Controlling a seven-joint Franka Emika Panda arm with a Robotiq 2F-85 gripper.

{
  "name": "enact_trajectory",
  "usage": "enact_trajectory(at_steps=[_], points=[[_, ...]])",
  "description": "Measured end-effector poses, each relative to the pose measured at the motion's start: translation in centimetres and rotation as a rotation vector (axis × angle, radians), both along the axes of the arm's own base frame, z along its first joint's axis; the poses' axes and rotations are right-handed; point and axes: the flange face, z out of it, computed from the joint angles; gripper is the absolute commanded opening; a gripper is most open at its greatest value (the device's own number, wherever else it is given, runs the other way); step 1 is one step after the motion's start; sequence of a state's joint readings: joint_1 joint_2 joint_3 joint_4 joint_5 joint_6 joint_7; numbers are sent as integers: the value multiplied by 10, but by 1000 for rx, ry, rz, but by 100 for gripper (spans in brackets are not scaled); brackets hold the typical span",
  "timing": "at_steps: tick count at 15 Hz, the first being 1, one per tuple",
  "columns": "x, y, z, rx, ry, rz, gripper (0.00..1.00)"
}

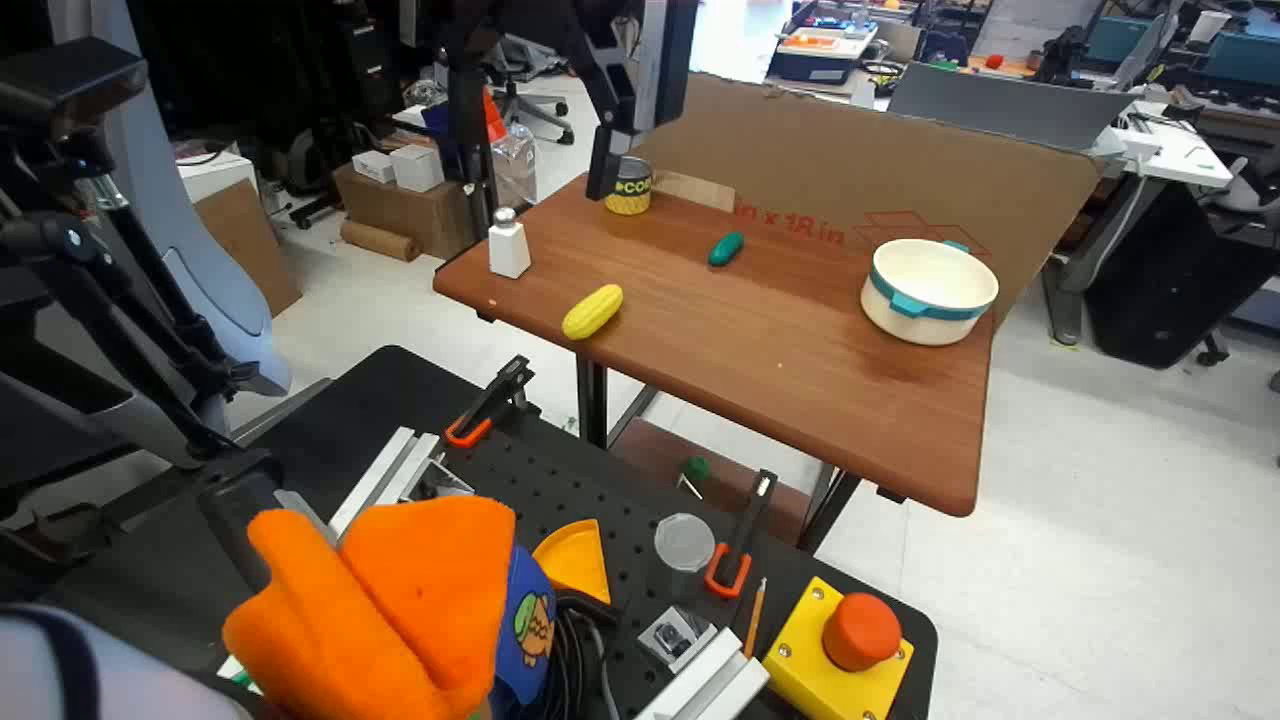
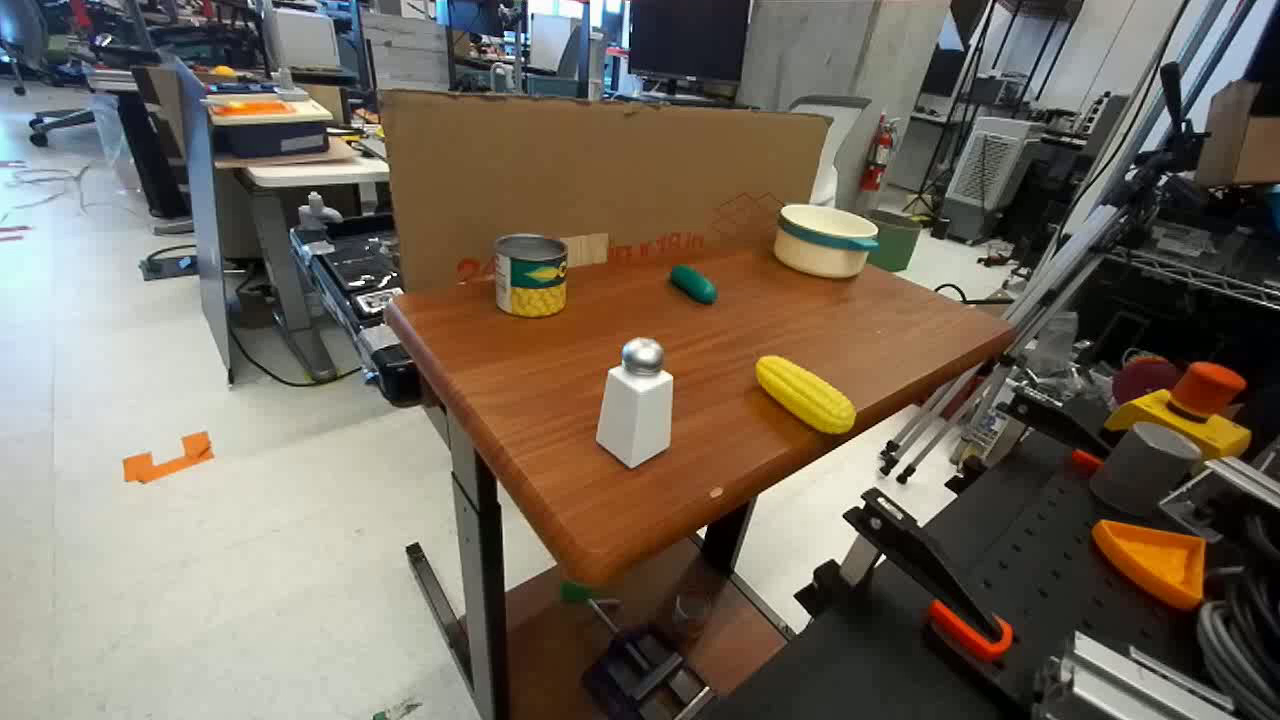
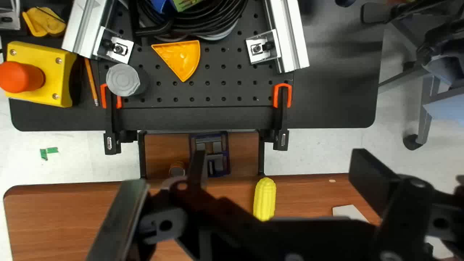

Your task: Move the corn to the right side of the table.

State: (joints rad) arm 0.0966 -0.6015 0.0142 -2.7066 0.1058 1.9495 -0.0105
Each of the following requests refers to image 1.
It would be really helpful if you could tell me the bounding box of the black perforated base board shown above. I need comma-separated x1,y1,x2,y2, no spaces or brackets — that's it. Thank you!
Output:
76,341,938,720

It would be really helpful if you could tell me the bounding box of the orange plush cloth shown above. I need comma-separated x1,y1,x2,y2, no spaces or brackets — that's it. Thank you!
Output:
221,491,520,720

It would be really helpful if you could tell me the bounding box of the teal green toy vegetable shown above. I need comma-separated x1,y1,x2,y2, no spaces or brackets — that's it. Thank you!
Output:
702,226,749,271

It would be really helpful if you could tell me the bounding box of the yellow emergency stop box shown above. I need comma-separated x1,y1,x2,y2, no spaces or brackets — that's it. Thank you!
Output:
759,573,921,720

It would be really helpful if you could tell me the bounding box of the tall brown cardboard box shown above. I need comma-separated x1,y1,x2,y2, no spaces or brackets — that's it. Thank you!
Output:
177,153,305,315

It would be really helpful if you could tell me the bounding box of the wooden pencil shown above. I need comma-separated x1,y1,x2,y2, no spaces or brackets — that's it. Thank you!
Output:
739,573,771,661

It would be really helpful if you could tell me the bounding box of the black cable bundle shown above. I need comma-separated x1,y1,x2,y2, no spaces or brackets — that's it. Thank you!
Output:
551,594,625,720

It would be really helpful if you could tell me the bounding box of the yellow toy corn cob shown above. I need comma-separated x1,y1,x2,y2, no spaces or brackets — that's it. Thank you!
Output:
561,280,628,345

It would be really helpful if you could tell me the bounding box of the brown cardboard sheet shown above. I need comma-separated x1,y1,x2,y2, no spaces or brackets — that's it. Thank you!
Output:
633,70,1102,324

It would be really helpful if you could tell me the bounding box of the blue cap with patch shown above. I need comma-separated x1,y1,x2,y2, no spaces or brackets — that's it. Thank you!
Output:
490,538,561,712

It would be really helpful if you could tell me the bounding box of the black camera tripod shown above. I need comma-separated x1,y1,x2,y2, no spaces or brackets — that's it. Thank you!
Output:
0,37,291,563

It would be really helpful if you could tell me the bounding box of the grey blue draped cloth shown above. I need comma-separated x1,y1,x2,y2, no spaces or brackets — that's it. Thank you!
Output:
76,0,291,391

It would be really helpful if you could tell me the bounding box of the black bag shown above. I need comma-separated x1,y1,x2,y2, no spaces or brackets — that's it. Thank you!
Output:
1084,174,1274,370

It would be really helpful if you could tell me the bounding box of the white plastic bottle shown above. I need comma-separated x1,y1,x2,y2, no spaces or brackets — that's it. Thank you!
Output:
485,202,534,285

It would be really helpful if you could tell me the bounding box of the open brown cardboard box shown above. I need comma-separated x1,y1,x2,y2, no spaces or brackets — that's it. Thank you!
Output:
330,160,474,261

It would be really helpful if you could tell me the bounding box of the aluminium profile rail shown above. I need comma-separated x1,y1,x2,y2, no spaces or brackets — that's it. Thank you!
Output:
328,424,447,538
635,622,771,720

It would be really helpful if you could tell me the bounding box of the black table leg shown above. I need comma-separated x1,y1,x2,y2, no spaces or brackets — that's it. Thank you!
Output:
572,352,611,452
796,463,863,555

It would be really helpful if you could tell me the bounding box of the grey round disc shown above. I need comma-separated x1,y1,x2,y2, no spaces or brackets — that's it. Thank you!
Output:
651,507,720,576

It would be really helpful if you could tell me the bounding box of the yellow wedge piece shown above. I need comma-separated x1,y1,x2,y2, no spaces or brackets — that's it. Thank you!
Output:
527,515,614,609

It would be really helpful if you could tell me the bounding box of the orange and black spring clamp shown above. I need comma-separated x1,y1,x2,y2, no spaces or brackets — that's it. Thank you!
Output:
438,352,540,452
698,467,781,602

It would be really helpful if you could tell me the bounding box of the small square printed tag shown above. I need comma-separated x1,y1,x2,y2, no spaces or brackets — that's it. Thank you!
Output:
635,602,702,671

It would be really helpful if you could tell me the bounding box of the grey office desk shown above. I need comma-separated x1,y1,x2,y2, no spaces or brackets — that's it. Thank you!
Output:
888,56,1235,352

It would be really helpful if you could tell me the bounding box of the white bowl with teal band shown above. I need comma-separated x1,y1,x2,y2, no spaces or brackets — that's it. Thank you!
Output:
854,236,1002,352

